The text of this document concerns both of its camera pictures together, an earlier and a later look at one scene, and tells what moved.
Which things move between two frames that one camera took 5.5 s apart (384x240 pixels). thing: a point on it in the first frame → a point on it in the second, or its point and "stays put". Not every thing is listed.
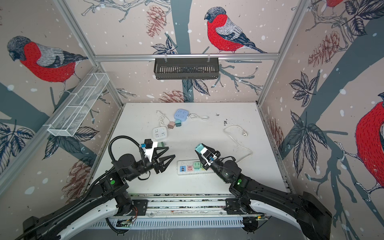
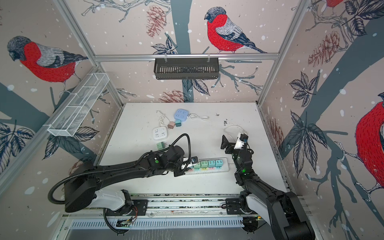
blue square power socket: x=181 y=114 stays put
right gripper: x=203 y=161 → x=228 y=144
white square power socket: x=159 y=132 stays put
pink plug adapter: x=171 y=125 stays put
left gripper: x=160 y=165 → x=180 y=173
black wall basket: x=180 y=68 stays put
